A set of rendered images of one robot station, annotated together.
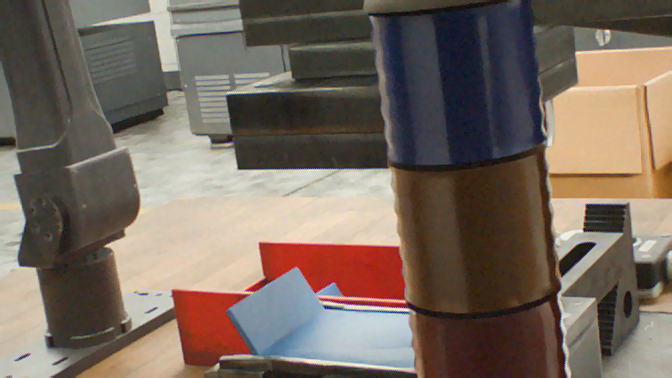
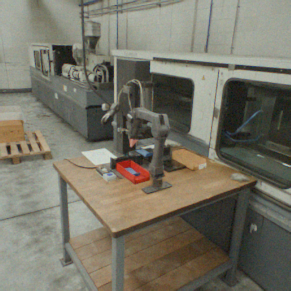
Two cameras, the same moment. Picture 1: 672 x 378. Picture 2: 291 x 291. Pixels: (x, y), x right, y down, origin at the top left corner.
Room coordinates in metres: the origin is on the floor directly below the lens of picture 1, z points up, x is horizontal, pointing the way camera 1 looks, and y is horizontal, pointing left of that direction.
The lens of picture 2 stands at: (2.40, 0.74, 1.75)
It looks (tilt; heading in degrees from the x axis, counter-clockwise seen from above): 20 degrees down; 203
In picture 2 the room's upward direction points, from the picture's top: 2 degrees clockwise
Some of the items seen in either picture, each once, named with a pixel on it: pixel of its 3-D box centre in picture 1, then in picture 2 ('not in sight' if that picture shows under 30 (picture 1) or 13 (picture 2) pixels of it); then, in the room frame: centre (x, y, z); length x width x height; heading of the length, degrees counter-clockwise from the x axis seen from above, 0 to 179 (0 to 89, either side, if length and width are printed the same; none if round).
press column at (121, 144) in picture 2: not in sight; (126, 107); (0.42, -0.26, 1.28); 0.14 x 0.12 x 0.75; 148
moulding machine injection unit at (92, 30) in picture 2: not in sight; (89, 50); (-2.88, -2.84, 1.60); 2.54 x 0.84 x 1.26; 54
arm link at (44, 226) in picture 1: (78, 219); (156, 172); (0.91, 0.20, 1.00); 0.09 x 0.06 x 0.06; 147
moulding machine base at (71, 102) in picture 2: not in sight; (69, 93); (-3.66, -4.06, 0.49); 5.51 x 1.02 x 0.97; 54
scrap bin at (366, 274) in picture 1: (361, 307); (132, 171); (0.82, -0.01, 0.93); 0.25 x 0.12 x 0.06; 58
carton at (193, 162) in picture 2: not in sight; (188, 159); (0.43, 0.28, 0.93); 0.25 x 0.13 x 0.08; 58
